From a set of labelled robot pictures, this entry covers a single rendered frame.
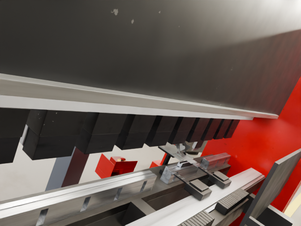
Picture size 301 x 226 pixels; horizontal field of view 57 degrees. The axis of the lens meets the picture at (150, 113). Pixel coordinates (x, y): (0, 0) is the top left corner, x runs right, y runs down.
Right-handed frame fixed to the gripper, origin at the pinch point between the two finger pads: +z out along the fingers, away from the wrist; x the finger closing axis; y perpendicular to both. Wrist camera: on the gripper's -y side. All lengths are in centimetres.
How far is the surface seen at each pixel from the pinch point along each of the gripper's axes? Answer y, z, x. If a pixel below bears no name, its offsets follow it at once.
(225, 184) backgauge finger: 28.6, 22.8, -5.8
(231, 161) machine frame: 3, 14, 85
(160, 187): -0.9, 16.7, -32.7
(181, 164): 4.9, 6.7, -13.0
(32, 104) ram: 31, -19, -130
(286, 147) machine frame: 52, 11, 85
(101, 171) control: -45, 1, -34
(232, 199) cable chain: 38, 28, -25
